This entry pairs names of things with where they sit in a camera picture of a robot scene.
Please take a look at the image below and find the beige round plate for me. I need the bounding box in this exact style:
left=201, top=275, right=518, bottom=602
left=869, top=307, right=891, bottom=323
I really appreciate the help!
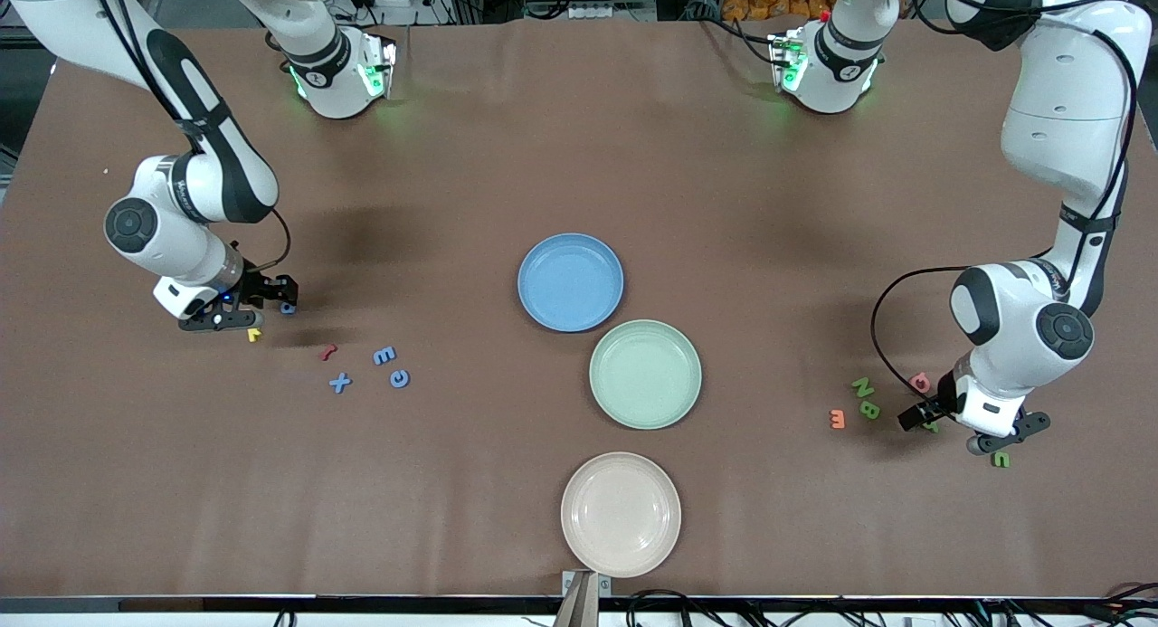
left=561, top=452, right=682, bottom=579

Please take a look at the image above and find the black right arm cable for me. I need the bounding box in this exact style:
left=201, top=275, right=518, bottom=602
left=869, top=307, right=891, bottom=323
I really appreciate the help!
left=86, top=0, right=293, bottom=275

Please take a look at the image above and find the grey metal table clamp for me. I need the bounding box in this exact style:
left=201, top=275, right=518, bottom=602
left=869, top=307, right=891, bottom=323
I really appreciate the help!
left=561, top=570, right=612, bottom=627

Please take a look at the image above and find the blue round plate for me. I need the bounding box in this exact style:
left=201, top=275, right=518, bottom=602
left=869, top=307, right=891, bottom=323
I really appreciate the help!
left=517, top=233, right=625, bottom=334

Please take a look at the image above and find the brown table cover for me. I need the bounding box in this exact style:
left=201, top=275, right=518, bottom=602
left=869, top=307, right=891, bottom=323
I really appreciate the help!
left=0, top=16, right=1158, bottom=601

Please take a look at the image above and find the green round plate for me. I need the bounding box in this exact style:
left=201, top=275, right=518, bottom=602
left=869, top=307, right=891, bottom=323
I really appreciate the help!
left=589, top=319, right=703, bottom=431

